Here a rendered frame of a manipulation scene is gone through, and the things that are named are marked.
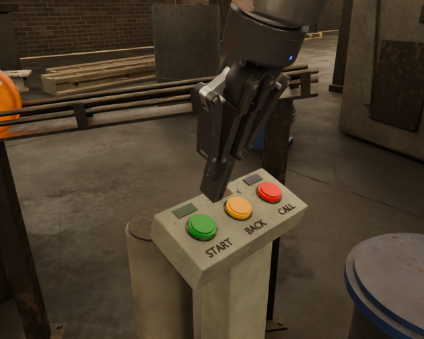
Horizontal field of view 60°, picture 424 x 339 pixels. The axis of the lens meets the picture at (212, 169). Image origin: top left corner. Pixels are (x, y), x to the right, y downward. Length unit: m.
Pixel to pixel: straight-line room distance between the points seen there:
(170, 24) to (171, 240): 2.75
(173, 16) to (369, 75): 1.54
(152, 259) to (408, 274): 0.47
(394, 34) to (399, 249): 1.86
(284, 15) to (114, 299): 1.13
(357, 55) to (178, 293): 2.26
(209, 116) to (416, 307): 0.51
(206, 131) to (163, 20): 2.84
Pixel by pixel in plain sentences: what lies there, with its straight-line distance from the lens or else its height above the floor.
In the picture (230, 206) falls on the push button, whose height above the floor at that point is 0.61.
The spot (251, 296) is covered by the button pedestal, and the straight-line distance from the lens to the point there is 0.64.
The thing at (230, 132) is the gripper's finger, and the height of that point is 0.76.
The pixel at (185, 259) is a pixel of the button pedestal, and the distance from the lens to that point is 0.50.
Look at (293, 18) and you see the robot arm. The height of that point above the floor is 0.88.
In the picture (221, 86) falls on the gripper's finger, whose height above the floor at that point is 0.82.
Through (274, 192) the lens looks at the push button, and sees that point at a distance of 0.61.
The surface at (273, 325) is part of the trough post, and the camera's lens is 1.21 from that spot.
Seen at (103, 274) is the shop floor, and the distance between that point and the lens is 1.43.
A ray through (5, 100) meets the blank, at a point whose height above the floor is 0.71.
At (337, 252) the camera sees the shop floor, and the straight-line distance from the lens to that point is 1.55.
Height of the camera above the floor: 0.89
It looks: 24 degrees down
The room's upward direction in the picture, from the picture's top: straight up
